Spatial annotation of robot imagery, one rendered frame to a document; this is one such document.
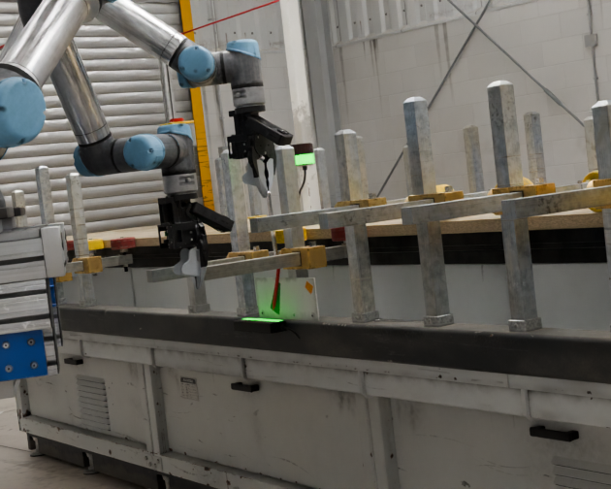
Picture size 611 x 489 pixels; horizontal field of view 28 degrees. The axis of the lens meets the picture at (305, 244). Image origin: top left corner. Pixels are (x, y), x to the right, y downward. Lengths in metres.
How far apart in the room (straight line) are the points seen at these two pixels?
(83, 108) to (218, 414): 1.50
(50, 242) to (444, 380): 0.86
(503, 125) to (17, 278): 0.92
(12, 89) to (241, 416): 1.80
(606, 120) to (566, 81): 9.11
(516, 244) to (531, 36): 9.21
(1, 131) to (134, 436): 2.42
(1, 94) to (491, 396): 1.09
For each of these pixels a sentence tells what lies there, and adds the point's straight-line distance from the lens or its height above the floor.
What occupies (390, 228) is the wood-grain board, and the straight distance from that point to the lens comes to 2.87.
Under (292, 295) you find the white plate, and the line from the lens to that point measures 2.89.
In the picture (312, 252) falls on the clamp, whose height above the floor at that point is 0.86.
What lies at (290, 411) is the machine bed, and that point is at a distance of 3.48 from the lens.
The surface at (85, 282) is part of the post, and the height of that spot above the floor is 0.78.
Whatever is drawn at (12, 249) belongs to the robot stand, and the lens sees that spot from 2.23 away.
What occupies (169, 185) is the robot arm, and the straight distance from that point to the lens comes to 2.67.
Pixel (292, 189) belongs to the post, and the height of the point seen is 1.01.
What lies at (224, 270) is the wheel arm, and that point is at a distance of 2.73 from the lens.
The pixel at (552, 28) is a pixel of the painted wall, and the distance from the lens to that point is 11.31.
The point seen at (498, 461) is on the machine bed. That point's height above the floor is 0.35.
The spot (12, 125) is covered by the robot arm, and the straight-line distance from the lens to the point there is 2.16.
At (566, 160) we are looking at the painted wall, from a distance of 11.25.
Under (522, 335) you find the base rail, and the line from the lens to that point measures 2.28.
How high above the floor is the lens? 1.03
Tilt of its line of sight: 3 degrees down
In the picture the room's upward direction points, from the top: 7 degrees counter-clockwise
